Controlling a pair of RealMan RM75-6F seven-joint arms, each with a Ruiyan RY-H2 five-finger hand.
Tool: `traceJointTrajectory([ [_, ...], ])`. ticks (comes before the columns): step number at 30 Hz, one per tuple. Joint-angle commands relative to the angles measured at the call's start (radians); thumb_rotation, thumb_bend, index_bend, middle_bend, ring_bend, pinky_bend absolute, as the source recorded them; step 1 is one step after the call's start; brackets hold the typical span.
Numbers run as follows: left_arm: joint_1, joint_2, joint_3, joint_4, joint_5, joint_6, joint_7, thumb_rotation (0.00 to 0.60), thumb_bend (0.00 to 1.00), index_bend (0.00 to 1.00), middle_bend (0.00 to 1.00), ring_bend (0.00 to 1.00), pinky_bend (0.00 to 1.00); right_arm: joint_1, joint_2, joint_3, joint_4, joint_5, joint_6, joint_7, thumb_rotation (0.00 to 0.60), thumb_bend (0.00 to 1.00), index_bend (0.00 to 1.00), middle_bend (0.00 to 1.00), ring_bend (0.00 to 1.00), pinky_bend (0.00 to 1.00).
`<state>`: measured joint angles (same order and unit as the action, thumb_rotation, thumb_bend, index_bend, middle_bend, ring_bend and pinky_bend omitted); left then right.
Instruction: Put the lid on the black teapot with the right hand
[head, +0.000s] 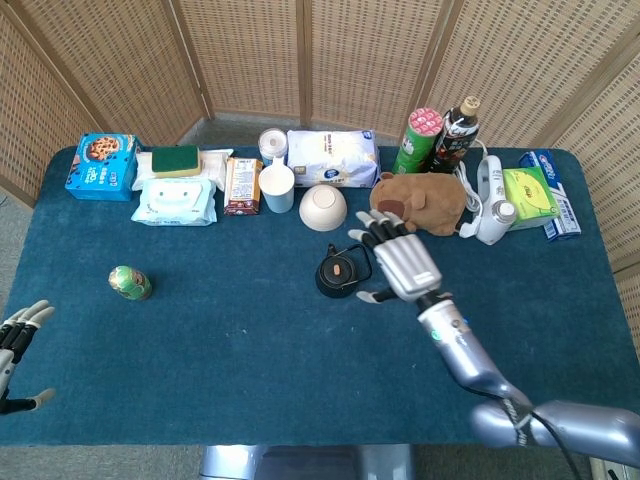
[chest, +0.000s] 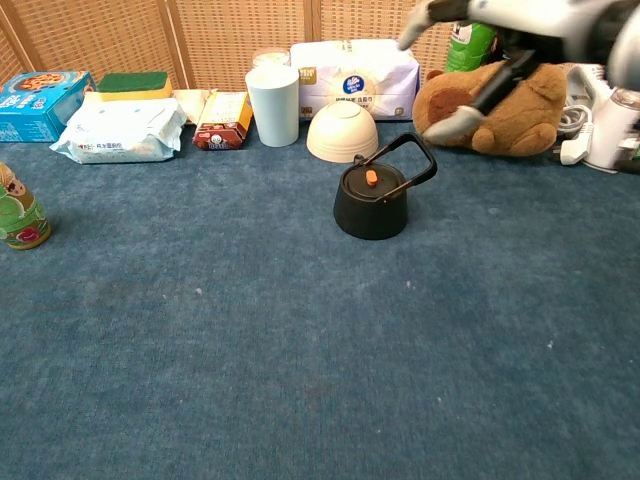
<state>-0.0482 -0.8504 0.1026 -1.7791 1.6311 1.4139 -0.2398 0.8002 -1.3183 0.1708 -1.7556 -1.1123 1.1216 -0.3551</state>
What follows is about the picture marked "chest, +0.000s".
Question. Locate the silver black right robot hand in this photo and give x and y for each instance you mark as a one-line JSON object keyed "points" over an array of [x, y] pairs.
{"points": [[530, 20]]}

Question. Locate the small black lid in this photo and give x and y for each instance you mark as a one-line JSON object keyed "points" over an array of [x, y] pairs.
{"points": [[370, 177]]}

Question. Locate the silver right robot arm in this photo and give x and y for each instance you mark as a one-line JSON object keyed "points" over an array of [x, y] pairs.
{"points": [[627, 50]]}

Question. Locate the green chips can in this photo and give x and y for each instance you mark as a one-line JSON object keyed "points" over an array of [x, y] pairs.
{"points": [[467, 47]]}

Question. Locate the brown capybara plush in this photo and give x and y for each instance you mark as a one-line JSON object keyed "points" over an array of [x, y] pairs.
{"points": [[525, 115]]}

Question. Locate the white hair dryer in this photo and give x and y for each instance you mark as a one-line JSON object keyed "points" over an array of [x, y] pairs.
{"points": [[612, 130]]}

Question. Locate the white tissue pack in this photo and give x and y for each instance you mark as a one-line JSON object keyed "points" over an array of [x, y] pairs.
{"points": [[350, 75]]}

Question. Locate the cream upturned bowl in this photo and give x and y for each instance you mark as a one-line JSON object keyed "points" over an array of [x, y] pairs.
{"points": [[342, 135]]}

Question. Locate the white tape roll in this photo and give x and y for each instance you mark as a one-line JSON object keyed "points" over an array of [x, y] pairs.
{"points": [[271, 57]]}

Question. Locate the pale blue cup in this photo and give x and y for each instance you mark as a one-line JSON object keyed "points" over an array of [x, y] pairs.
{"points": [[272, 107]]}

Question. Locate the wicker folding screen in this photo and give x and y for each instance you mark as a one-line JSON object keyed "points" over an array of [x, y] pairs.
{"points": [[225, 35]]}

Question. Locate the brown orange drink carton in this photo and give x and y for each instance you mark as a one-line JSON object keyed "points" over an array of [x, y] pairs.
{"points": [[222, 122]]}

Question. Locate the green yellow sponge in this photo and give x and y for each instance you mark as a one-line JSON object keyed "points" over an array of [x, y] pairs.
{"points": [[135, 86]]}

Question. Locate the blue table cloth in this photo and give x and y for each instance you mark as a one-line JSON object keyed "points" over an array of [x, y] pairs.
{"points": [[250, 325]]}

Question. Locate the light blue wet wipes pack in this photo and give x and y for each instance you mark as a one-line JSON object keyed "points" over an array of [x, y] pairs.
{"points": [[120, 130]]}

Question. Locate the blue cookie box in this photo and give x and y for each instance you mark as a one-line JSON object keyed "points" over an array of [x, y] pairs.
{"points": [[35, 107]]}

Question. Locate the green metallic egg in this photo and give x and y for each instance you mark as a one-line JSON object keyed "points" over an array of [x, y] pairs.
{"points": [[22, 210]]}

